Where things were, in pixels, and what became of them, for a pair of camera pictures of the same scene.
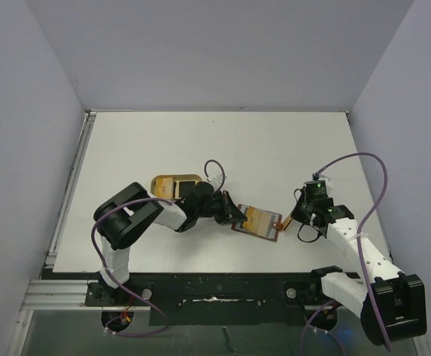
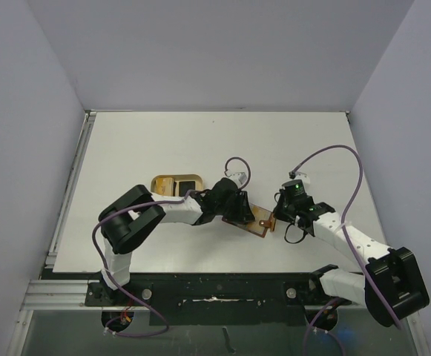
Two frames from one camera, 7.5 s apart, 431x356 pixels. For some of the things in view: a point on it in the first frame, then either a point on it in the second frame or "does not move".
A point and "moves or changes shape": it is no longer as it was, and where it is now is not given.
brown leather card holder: x=260 y=222 moves or changes shape
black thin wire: x=311 y=241 → x=305 y=233
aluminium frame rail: x=58 y=294 does not move
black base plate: x=214 y=299 does not move
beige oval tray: x=178 y=185 does not move
